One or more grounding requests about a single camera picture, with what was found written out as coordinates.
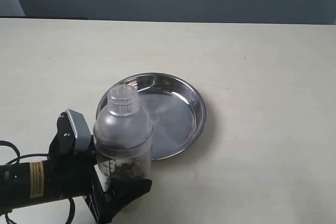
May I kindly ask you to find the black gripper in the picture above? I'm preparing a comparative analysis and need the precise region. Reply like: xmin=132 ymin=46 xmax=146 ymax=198
xmin=48 ymin=112 xmax=152 ymax=223

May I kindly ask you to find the clear plastic shaker bottle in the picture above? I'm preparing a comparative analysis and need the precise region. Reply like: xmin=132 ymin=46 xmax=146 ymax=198
xmin=93 ymin=84 xmax=154 ymax=180

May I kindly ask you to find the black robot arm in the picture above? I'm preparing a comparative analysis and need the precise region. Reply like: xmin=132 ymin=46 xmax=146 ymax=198
xmin=1 ymin=109 xmax=152 ymax=223

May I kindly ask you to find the round stainless steel plate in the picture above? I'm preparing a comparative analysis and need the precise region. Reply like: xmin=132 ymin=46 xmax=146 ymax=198
xmin=96 ymin=72 xmax=207 ymax=161

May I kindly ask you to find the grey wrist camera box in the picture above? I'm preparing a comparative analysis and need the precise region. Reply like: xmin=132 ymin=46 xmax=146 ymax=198
xmin=65 ymin=109 xmax=91 ymax=152

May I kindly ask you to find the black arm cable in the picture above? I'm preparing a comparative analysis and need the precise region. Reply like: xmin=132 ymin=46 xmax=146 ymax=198
xmin=0 ymin=141 xmax=90 ymax=224

